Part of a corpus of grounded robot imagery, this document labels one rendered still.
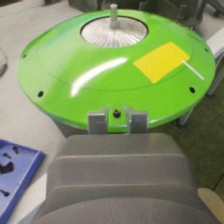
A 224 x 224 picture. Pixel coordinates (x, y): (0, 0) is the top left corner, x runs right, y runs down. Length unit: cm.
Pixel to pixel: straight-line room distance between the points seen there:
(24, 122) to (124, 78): 28
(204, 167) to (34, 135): 125
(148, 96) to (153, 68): 4
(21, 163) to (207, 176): 126
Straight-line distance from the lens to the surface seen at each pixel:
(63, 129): 35
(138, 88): 19
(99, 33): 26
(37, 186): 33
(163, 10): 62
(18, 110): 44
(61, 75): 21
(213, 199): 67
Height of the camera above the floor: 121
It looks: 52 degrees down
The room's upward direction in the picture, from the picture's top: 3 degrees counter-clockwise
